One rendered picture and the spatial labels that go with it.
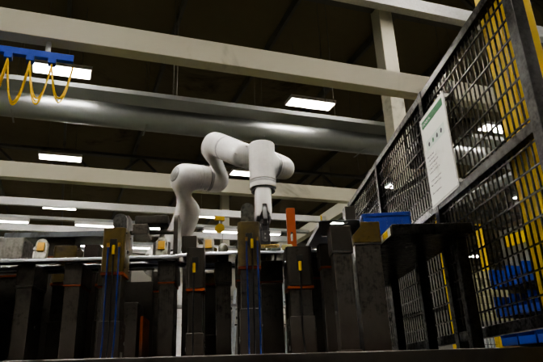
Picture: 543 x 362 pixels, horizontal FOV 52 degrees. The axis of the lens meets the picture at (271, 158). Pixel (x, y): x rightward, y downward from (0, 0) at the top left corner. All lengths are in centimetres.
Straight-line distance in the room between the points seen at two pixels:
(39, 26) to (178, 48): 112
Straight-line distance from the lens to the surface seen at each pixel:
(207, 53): 502
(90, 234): 205
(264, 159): 174
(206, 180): 213
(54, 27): 495
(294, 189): 867
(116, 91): 953
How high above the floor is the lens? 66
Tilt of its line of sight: 22 degrees up
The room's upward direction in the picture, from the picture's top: 3 degrees counter-clockwise
